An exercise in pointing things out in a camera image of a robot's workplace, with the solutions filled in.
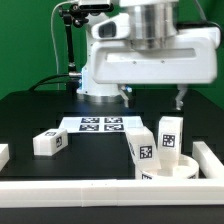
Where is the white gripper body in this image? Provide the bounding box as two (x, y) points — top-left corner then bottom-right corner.
(89, 25), (221, 84)

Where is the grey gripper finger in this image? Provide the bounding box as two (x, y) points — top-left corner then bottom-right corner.
(119, 85), (134, 108)
(175, 84), (188, 110)

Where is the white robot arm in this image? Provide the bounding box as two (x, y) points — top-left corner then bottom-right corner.
(78, 0), (221, 109)

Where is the white marker sheet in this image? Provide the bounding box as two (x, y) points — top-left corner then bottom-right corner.
(59, 116), (143, 133)

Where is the white U-shaped fence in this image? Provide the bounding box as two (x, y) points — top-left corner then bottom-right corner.
(0, 141), (224, 209)

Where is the black cable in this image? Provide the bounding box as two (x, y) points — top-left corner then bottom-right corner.
(27, 73), (82, 92)

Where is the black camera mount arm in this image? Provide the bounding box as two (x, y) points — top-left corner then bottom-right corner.
(59, 4), (88, 75)

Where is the white cable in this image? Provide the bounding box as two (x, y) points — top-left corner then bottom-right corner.
(50, 0), (80, 91)

